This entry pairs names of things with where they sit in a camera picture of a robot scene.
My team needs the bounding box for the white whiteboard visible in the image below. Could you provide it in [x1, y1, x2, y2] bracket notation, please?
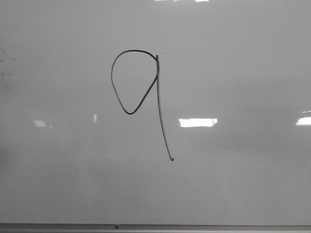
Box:
[0, 0, 311, 233]

